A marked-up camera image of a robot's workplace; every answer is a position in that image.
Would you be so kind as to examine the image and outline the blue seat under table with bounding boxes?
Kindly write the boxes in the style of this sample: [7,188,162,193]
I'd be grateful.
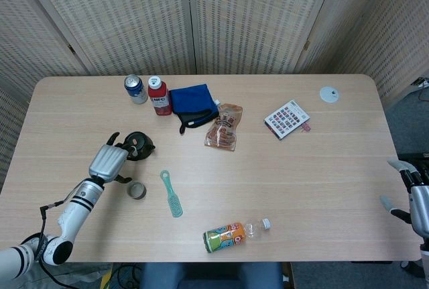
[139,262,286,289]

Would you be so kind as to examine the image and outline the small dark green cup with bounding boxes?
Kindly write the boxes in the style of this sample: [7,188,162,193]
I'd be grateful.
[126,181,147,201]

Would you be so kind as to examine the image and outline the tangled floor cables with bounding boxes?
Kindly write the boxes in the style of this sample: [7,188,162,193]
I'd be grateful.
[100,262,141,289]

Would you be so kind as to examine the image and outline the teal plastic brush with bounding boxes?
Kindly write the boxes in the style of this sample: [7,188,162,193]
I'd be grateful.
[160,170,184,219]

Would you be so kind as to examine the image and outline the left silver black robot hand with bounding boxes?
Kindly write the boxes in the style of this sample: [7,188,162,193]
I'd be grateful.
[88,131,140,184]

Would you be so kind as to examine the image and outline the black equipment box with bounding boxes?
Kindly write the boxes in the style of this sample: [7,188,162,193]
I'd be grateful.
[398,152,429,162]

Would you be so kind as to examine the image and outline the red NFC juice bottle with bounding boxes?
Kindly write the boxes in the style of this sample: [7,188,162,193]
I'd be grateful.
[147,75,173,117]

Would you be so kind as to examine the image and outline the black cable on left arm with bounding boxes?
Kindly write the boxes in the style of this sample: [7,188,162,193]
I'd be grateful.
[32,181,108,288]

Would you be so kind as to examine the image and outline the black teapot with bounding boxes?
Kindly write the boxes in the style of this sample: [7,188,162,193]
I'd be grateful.
[119,131,157,162]

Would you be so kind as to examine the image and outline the blue folded cloth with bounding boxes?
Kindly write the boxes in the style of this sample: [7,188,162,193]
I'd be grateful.
[169,83,219,115]

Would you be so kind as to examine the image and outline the brown snack pouch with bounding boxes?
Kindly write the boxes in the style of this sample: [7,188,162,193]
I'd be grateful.
[204,100,243,152]

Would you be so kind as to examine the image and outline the blue drink can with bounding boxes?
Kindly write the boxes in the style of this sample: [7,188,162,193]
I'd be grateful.
[123,74,149,105]

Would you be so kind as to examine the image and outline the colourful printed box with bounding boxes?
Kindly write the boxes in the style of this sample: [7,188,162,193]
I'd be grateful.
[263,99,311,141]

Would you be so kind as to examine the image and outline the black cloth with loop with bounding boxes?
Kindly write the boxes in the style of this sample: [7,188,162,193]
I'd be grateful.
[178,108,219,135]

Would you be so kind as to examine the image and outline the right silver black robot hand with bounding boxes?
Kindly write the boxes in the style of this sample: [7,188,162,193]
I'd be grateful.
[379,158,429,241]

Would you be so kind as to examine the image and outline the woven folding screen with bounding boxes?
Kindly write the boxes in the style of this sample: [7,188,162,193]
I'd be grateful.
[0,0,429,196]

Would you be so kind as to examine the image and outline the grey floor cloth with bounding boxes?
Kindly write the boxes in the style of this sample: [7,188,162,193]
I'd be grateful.
[13,262,111,289]

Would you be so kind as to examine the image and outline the orange label plastic bottle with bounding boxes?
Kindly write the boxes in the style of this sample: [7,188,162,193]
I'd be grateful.
[202,217,272,254]

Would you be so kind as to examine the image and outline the white round cable grommet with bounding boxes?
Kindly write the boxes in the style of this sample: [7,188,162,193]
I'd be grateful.
[318,86,340,103]

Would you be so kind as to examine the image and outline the white plug with cables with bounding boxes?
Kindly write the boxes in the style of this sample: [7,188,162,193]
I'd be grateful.
[408,76,429,102]

